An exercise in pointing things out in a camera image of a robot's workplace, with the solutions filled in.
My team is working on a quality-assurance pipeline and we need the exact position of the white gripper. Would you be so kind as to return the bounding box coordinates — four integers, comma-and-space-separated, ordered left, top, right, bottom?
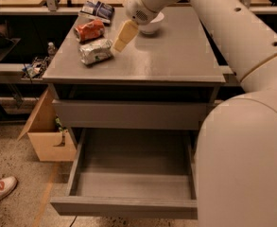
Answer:
113, 0, 158, 52

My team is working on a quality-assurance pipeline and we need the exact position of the crushed silver 7up can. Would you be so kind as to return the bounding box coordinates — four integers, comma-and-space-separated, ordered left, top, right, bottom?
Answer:
79, 39, 113, 65

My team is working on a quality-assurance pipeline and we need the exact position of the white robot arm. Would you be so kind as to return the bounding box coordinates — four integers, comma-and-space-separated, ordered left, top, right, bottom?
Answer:
114, 0, 277, 227

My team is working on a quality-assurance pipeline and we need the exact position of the crushed orange soda can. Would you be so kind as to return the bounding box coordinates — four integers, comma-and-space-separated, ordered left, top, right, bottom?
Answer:
74, 20, 105, 43

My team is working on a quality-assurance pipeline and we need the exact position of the grey drawer cabinet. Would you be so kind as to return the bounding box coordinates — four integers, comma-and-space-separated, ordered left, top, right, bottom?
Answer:
42, 6, 226, 220

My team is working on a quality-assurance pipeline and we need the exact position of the closed grey top drawer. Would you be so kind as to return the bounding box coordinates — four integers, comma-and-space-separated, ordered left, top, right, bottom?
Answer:
52, 99, 209, 130

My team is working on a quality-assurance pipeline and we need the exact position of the open grey middle drawer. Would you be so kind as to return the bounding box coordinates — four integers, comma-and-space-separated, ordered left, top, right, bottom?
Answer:
50, 129, 198, 219

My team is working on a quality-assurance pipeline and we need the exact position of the white ceramic bowl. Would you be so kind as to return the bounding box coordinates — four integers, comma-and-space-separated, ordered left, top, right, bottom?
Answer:
139, 12, 164, 34

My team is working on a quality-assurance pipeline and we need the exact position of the blue chip bag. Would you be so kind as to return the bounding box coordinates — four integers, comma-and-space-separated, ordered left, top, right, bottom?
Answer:
80, 0, 114, 24

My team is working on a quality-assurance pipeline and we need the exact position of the small plastic water bottle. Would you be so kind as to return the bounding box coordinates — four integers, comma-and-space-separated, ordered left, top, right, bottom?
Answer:
47, 42, 57, 61

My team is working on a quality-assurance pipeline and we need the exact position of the cardboard box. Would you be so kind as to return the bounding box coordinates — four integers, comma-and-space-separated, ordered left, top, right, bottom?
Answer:
18, 89, 77, 162

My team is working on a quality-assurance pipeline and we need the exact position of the wire basket with clutter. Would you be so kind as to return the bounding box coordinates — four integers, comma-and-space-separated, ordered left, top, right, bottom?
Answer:
22, 57, 49, 79

